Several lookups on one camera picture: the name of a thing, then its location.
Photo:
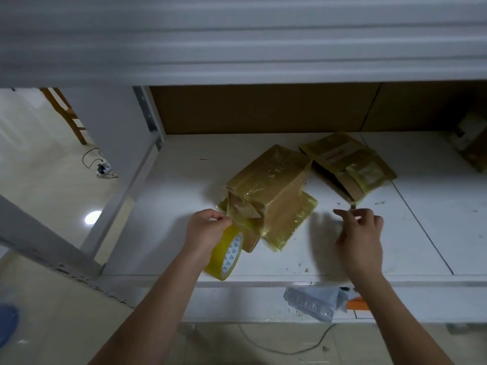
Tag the person's right hand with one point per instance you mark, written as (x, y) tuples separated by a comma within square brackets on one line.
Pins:
[(361, 243)]

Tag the person's left hand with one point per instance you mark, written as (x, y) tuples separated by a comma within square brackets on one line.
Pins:
[(205, 233)]

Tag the yellow tape roll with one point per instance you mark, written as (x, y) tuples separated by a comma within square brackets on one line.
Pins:
[(224, 258)]

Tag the white metal shelf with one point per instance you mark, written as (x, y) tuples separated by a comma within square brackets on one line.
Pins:
[(175, 186)]

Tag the clear taped brown cardboard box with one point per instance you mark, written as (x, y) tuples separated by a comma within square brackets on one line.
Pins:
[(270, 186)]

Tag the small taped carton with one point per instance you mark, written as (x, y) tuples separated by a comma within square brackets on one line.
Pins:
[(346, 159)]

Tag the boxes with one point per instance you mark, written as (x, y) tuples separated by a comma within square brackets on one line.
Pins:
[(470, 140)]

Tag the person's left forearm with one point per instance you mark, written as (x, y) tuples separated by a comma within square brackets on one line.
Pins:
[(148, 315)]

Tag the person's right forearm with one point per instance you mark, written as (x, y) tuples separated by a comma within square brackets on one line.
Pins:
[(403, 323)]

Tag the orange plastic object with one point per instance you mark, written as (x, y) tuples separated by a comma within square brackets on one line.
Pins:
[(357, 304)]

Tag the wooden chair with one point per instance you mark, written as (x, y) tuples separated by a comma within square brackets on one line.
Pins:
[(67, 116)]

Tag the blue round object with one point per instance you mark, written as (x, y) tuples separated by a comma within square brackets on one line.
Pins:
[(7, 324)]

